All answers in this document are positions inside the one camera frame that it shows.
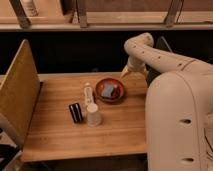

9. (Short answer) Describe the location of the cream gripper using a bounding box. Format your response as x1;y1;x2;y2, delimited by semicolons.
121;56;147;78

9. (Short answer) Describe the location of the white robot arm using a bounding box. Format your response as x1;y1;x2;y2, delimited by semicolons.
122;33;213;171

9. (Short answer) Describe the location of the red-brown bowl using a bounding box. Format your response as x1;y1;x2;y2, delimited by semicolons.
95;78;125;103

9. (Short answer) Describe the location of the blue sponge in bowl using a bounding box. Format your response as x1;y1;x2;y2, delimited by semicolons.
101;84;114;98

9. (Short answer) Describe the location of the dark side panel right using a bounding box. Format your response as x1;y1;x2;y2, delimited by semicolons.
145;35;173;88

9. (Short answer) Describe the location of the white rectangular bottle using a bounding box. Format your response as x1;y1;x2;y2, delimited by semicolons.
84;83;94;106

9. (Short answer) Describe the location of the wooden side panel left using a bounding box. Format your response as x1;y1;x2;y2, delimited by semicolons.
0;39;40;148

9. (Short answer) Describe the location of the white bottle on shelf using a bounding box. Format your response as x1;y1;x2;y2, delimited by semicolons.
23;0;38;17

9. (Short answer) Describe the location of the wooden shelf rail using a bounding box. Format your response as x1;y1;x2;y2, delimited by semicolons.
0;11;213;31

